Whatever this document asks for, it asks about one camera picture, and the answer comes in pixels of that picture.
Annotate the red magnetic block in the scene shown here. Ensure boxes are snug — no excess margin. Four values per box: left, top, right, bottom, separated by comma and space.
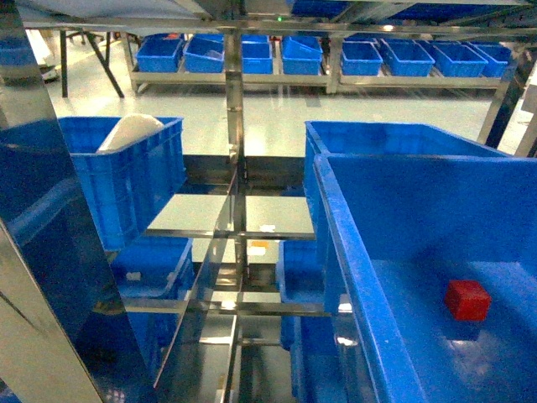
444, 280, 492, 322

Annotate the big blue crate near right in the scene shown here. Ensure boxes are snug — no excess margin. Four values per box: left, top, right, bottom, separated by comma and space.
314, 155, 536, 402

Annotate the blue crate with white item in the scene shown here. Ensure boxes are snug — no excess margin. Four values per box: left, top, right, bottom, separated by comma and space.
59, 117, 187, 251

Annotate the white plastic item in crate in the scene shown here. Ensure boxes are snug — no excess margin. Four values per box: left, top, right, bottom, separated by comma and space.
97, 113, 164, 153

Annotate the central steel shelf post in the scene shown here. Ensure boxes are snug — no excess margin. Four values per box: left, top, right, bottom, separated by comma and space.
224, 31, 248, 291

